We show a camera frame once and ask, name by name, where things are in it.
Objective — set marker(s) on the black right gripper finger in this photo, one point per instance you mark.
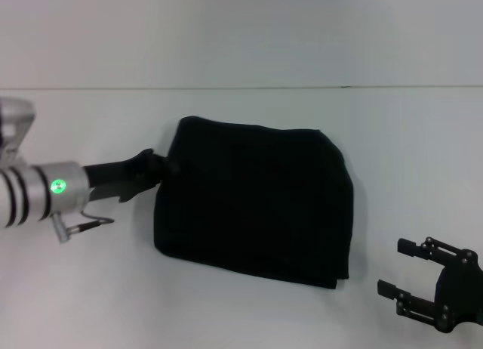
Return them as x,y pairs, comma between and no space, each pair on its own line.
392,290
415,248

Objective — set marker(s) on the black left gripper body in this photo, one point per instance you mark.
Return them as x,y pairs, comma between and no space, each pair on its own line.
117,175

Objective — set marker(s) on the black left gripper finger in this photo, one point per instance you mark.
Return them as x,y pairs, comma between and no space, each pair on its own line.
170,165

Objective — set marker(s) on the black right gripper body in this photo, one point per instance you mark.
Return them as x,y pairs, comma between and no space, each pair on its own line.
460,288

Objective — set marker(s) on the black shirt with FREE print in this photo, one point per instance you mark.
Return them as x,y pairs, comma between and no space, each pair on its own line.
256,201

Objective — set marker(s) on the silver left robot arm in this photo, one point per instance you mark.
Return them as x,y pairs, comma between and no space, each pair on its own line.
41,194

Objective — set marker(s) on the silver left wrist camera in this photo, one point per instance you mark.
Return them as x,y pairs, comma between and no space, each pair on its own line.
13,126

